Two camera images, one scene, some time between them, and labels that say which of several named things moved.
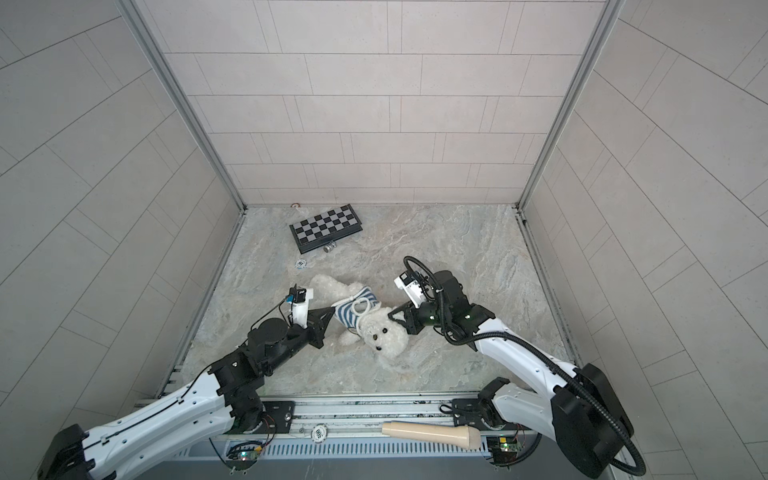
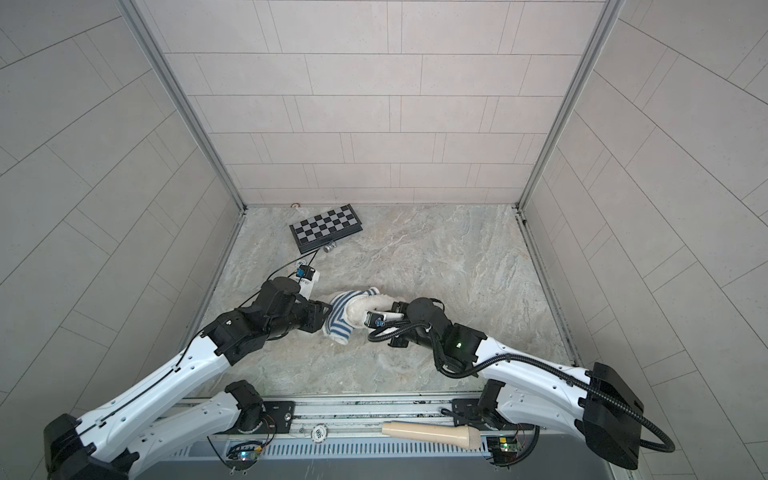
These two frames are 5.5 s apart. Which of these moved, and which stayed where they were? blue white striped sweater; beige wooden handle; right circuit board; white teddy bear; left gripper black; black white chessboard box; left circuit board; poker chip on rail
Moved: white teddy bear; left gripper black; blue white striped sweater
Stayed: poker chip on rail; right circuit board; beige wooden handle; left circuit board; black white chessboard box
